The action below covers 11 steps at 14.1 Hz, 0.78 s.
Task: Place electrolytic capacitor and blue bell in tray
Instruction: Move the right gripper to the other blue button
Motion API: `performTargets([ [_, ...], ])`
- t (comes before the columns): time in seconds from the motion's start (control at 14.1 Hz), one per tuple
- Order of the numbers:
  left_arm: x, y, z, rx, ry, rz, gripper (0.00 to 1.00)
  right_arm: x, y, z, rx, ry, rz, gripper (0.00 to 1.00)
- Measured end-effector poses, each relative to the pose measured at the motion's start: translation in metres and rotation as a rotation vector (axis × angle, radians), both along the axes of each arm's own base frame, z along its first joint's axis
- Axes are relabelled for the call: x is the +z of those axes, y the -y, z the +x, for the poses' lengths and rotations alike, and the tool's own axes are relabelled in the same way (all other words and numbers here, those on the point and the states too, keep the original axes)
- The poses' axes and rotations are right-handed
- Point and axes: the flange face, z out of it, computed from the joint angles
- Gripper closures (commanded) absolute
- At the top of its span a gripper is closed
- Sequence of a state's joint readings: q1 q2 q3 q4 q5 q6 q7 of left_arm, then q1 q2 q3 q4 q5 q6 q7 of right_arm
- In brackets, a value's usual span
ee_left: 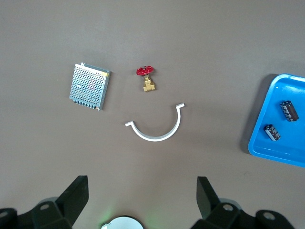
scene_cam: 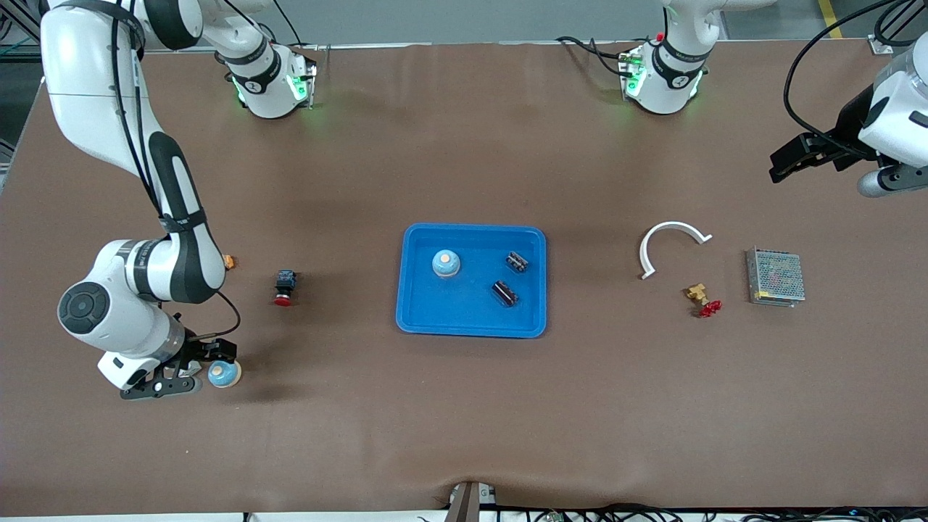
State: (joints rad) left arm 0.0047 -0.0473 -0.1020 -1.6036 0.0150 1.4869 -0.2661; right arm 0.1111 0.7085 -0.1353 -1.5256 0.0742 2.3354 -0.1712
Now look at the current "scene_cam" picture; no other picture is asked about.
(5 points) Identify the black cable bundle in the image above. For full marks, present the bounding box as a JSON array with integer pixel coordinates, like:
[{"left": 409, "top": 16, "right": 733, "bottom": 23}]
[{"left": 500, "top": 502, "right": 928, "bottom": 522}]

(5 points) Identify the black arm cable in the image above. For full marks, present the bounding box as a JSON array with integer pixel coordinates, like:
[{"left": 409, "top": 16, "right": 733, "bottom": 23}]
[
  {"left": 109, "top": 0, "right": 241, "bottom": 341},
  {"left": 783, "top": 0, "right": 928, "bottom": 142}
]

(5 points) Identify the perforated metal power supply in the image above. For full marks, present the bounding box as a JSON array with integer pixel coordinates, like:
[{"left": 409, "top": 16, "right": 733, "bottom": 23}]
[{"left": 745, "top": 247, "right": 807, "bottom": 309}]

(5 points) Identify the brass red valve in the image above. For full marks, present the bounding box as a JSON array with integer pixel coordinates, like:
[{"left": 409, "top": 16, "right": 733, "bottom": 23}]
[{"left": 686, "top": 283, "right": 723, "bottom": 318}]

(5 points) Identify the blue plastic tray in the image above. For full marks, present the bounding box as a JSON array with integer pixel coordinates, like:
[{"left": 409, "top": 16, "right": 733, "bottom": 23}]
[{"left": 395, "top": 223, "right": 548, "bottom": 339}]

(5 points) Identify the white half-ring pipe clamp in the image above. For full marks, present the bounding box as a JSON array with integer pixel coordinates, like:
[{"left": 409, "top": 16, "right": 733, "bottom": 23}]
[{"left": 639, "top": 221, "right": 713, "bottom": 281}]

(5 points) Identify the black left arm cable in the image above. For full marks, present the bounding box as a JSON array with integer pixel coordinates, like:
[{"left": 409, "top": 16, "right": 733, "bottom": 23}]
[{"left": 783, "top": 0, "right": 928, "bottom": 142}]

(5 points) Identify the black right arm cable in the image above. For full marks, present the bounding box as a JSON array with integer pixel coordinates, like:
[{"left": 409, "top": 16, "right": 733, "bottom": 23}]
[{"left": 109, "top": 0, "right": 241, "bottom": 341}]

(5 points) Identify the aluminium frame profile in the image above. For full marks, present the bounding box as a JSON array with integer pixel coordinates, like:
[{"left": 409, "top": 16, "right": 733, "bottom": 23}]
[{"left": 0, "top": 0, "right": 77, "bottom": 73}]

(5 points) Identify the metal table edge bracket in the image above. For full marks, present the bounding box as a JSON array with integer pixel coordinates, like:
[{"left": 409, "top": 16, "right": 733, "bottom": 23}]
[{"left": 444, "top": 481, "right": 498, "bottom": 522}]

